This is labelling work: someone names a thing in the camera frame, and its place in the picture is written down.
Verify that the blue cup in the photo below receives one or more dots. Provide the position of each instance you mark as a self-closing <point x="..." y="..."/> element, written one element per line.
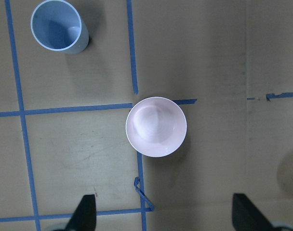
<point x="57" y="26"/>

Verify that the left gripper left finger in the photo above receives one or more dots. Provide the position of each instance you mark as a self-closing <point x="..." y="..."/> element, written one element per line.
<point x="84" y="217"/>

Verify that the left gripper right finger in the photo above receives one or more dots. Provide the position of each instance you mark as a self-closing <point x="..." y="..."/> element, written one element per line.
<point x="246" y="216"/>

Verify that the pink bowl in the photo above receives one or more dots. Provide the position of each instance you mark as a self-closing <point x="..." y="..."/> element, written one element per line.
<point x="156" y="127"/>

